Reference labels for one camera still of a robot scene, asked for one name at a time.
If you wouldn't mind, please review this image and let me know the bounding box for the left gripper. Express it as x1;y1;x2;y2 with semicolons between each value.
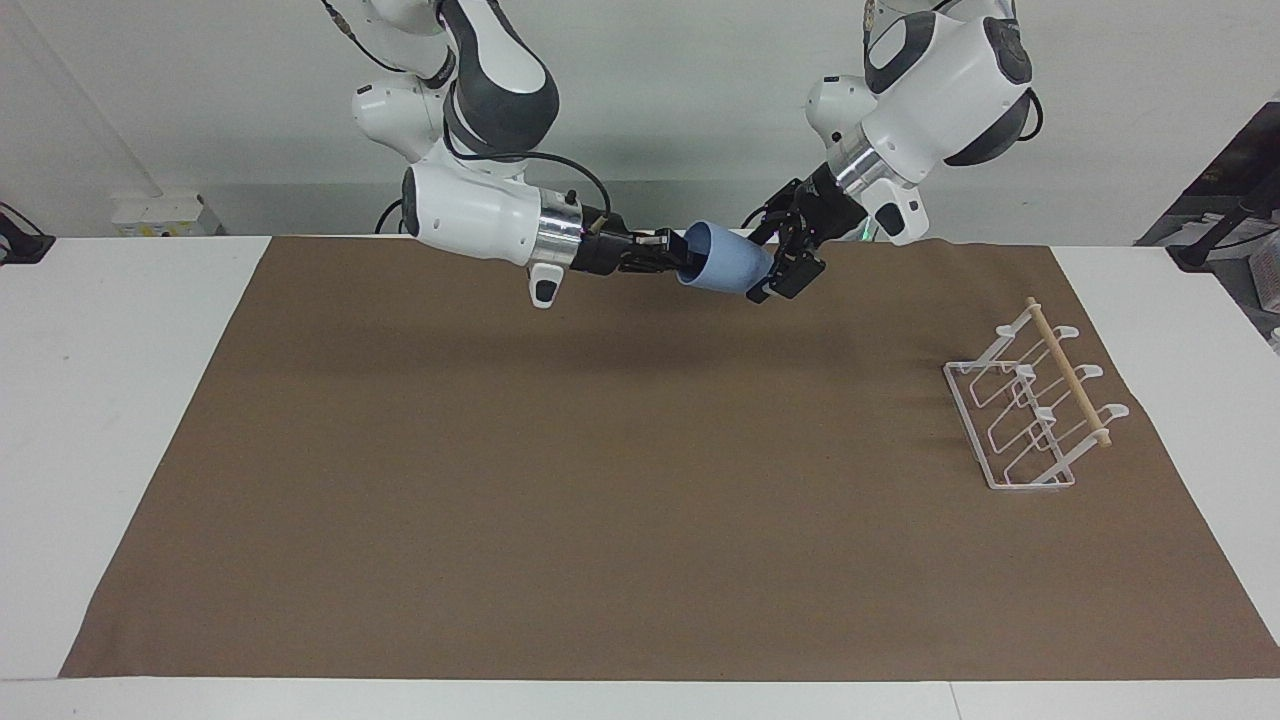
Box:
744;162;870;305

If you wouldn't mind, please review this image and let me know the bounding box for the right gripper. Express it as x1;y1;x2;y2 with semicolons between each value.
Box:
574;222;693;278

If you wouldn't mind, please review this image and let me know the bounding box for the blue cup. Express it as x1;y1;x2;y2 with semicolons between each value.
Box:
677;221;776;295

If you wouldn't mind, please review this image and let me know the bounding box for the black stand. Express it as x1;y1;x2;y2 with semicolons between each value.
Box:
0;202;57;267
1174;180;1280;272

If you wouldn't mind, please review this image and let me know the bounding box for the white box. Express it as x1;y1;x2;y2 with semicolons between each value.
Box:
110;190;224;239

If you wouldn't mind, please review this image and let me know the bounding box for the white wire cup holder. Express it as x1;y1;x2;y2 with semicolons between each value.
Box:
943;296;1131;492

